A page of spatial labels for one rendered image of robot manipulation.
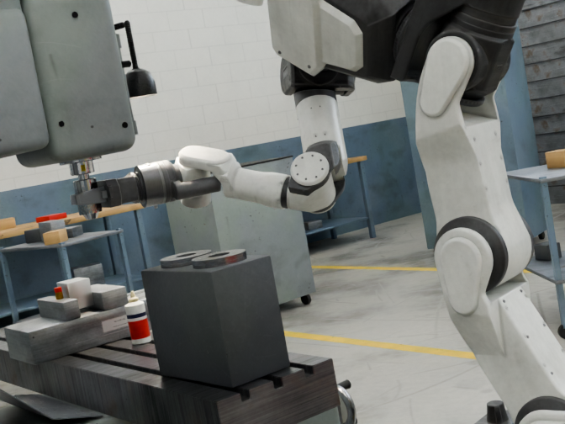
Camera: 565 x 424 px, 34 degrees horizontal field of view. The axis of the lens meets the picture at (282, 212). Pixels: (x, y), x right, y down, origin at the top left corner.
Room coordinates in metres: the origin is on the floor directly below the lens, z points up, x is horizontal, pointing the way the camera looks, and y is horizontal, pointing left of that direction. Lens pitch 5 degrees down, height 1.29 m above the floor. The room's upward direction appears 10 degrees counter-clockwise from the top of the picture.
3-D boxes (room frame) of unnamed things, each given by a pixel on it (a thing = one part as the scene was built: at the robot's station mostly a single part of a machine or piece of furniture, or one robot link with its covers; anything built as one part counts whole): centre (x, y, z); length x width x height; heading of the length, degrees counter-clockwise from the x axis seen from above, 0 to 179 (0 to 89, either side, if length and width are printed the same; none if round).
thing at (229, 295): (1.53, 0.14, 1.02); 0.22 x 0.12 x 0.20; 38
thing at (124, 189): (1.90, 0.30, 1.23); 0.13 x 0.12 x 0.10; 22
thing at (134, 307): (1.89, 0.33, 0.97); 0.04 x 0.04 x 0.11
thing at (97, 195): (1.84, 0.37, 1.23); 0.06 x 0.02 x 0.03; 112
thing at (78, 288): (2.00, 0.48, 1.03); 0.06 x 0.05 x 0.06; 35
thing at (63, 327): (2.01, 0.45, 0.97); 0.35 x 0.15 x 0.11; 125
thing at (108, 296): (2.03, 0.43, 1.01); 0.15 x 0.06 x 0.04; 35
